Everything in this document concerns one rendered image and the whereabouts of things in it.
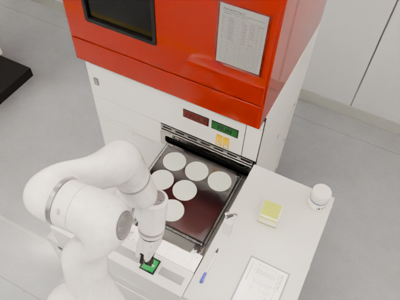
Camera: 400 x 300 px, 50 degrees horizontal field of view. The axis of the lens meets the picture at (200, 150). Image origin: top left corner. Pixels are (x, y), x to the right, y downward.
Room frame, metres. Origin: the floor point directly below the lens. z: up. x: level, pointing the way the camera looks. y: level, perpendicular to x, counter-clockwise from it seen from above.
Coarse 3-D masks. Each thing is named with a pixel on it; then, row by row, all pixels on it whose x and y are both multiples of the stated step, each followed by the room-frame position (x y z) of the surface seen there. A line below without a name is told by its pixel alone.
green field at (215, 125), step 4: (212, 124) 1.13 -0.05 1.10; (216, 124) 1.12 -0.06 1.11; (220, 124) 1.12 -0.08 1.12; (216, 128) 1.12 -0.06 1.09; (220, 128) 1.12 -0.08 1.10; (224, 128) 1.11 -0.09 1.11; (228, 128) 1.10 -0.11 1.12; (224, 132) 1.11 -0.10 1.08; (228, 132) 1.10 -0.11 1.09; (232, 132) 1.09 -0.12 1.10; (236, 132) 1.09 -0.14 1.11; (236, 136) 1.08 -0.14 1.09
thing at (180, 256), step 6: (132, 228) 0.77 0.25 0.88; (162, 240) 0.72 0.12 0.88; (162, 246) 0.70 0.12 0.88; (168, 246) 0.70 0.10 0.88; (174, 246) 0.70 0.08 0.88; (156, 252) 0.67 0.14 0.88; (162, 252) 0.67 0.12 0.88; (168, 252) 0.67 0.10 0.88; (174, 252) 0.67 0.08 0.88; (180, 252) 0.68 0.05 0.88; (186, 252) 0.68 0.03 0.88; (168, 258) 0.65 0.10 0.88; (174, 258) 0.65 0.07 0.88; (180, 258) 0.65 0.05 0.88; (186, 258) 0.65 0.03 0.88; (180, 264) 0.63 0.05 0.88; (186, 264) 0.63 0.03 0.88
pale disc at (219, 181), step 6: (210, 174) 1.03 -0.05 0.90; (216, 174) 1.03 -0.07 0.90; (222, 174) 1.03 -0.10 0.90; (210, 180) 0.99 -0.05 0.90; (216, 180) 1.00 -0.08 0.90; (222, 180) 1.00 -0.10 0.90; (228, 180) 1.00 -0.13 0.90; (210, 186) 0.97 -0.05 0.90; (216, 186) 0.97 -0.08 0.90; (222, 186) 0.97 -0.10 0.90; (228, 186) 0.97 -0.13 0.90
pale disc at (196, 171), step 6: (192, 162) 1.08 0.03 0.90; (198, 162) 1.08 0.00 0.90; (186, 168) 1.05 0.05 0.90; (192, 168) 1.05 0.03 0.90; (198, 168) 1.05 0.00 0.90; (204, 168) 1.05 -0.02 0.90; (186, 174) 1.02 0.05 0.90; (192, 174) 1.02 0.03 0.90; (198, 174) 1.02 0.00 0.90; (204, 174) 1.02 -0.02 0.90; (198, 180) 0.99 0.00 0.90
